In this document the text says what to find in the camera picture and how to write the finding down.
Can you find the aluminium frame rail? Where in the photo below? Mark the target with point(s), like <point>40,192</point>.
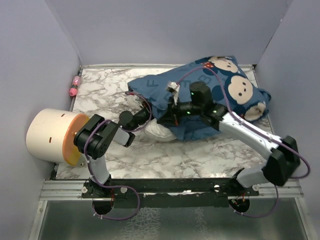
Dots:
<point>61,190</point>

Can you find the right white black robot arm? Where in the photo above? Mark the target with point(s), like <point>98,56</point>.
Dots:
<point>281,154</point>

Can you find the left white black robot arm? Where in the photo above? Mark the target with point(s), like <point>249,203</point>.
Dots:
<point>95,137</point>

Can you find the pink small bottle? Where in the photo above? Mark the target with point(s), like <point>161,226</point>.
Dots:
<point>75,85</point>

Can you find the cream cylinder with orange lid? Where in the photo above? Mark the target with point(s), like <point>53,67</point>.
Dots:
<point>50,136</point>

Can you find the white pillow with red logo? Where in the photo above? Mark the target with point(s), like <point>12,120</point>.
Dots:
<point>153,130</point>

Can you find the blue lettered pillowcase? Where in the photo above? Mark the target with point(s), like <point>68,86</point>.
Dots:
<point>227,83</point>

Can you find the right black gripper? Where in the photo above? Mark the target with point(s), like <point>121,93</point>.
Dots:
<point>171,116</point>

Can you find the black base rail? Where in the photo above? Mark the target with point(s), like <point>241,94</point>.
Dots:
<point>163,192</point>

